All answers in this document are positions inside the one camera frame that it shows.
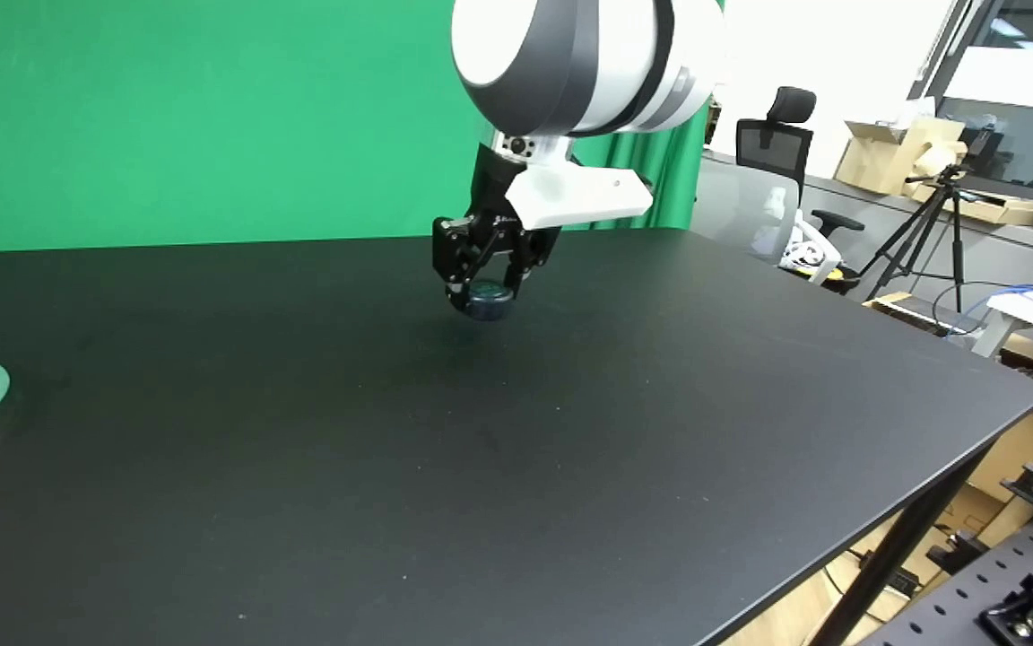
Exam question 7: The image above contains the cardboard box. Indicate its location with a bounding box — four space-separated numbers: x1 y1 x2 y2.
834 115 963 194

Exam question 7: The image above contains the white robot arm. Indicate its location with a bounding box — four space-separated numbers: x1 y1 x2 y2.
431 0 724 318

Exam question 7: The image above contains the green backdrop curtain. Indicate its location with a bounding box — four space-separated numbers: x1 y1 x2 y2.
0 0 716 257

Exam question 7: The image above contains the black metal table leg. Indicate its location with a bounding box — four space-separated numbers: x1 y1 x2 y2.
811 446 985 646

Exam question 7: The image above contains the black perforated metal board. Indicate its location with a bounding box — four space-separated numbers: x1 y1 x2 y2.
854 462 1033 646

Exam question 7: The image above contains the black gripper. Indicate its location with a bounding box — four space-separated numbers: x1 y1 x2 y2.
431 146 560 297

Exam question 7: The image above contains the blue round measuring tape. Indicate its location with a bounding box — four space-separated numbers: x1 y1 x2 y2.
447 279 516 322

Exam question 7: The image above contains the black office chair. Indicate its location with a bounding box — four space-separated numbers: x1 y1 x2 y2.
735 86 819 223

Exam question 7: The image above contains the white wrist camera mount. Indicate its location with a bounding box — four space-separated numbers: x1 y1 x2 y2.
506 137 654 231

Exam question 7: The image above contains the black camera tripod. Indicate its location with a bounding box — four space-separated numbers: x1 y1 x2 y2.
856 164 963 304

